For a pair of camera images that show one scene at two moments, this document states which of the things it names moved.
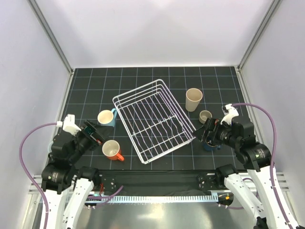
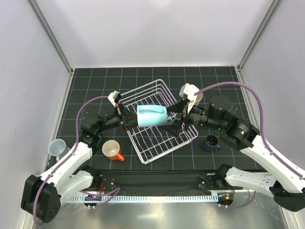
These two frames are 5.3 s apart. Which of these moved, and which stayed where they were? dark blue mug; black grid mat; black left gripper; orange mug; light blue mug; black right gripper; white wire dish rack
Moved: light blue mug; black right gripper; black left gripper
Stayed: black grid mat; orange mug; dark blue mug; white wire dish rack
